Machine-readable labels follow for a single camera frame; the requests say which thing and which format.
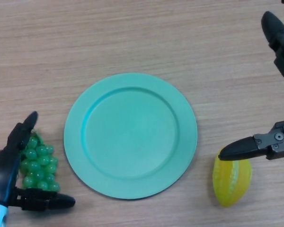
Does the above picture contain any yellow starfruit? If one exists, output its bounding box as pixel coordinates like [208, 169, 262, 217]
[213, 146, 253, 208]

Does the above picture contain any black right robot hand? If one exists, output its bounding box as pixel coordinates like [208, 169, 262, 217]
[217, 0, 284, 161]

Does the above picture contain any teal round plate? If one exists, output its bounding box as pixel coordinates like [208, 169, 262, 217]
[63, 72, 198, 201]

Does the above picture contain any green grapes bunch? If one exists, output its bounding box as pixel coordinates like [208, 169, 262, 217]
[18, 129, 61, 193]

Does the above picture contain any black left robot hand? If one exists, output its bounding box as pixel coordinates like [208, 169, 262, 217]
[0, 111, 76, 212]

